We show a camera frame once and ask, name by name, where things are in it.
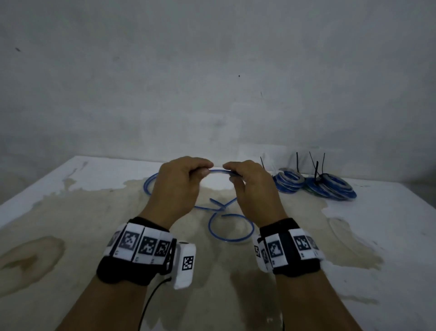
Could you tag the person's left hand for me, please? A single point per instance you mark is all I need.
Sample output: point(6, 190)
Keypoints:
point(173, 191)

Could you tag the person's right hand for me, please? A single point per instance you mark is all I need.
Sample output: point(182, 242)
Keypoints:
point(259, 194)

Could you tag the black left wristband with markers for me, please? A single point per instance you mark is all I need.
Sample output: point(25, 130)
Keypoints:
point(133, 252)

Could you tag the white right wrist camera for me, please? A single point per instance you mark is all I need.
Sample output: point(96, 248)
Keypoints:
point(262, 255)

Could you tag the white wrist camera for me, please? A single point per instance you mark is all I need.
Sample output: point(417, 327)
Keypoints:
point(262, 255)
point(185, 266)

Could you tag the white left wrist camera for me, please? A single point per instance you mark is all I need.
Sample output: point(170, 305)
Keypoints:
point(185, 266)

